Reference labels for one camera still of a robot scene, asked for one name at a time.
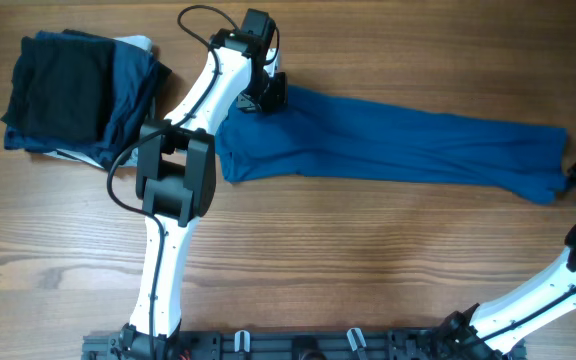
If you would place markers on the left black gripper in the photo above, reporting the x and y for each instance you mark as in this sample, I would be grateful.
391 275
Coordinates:
277 100

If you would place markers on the blue polo shirt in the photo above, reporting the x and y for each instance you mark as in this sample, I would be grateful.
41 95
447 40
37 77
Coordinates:
326 136

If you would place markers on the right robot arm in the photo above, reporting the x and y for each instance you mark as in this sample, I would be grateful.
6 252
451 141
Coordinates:
496 329

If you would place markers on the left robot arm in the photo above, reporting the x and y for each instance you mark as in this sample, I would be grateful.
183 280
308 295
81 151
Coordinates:
176 177

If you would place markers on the navy folded garment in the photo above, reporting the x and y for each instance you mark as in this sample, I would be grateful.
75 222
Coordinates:
81 97

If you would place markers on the black folded garment on top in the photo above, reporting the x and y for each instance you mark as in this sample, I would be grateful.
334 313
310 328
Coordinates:
61 88

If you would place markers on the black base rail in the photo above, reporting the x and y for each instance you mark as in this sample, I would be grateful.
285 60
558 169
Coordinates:
394 344

